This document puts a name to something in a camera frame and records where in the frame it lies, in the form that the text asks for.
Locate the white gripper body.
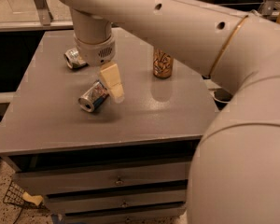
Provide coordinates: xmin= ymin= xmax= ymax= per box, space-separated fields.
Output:
xmin=74 ymin=35 xmax=115 ymax=66

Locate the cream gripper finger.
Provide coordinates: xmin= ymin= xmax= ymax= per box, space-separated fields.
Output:
xmin=99 ymin=62 xmax=124 ymax=104

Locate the blue silver redbull can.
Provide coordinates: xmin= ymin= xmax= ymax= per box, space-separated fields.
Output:
xmin=78 ymin=80 xmax=108 ymax=113

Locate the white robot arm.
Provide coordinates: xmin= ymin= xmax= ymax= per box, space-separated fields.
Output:
xmin=60 ymin=0 xmax=280 ymax=224

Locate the crushed silver green can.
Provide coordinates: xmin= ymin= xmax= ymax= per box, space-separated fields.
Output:
xmin=63 ymin=48 xmax=87 ymax=69

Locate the orange brown drink can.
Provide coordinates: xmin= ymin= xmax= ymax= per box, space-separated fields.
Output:
xmin=153 ymin=49 xmax=174 ymax=78

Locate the grey drawer cabinet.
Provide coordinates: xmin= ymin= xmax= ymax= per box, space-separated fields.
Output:
xmin=0 ymin=29 xmax=217 ymax=224

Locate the grey metal railing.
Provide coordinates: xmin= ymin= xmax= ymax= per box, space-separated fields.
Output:
xmin=0 ymin=0 xmax=280 ymax=33

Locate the black wire basket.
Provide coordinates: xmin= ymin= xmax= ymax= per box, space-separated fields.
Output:
xmin=3 ymin=181 xmax=45 ymax=209

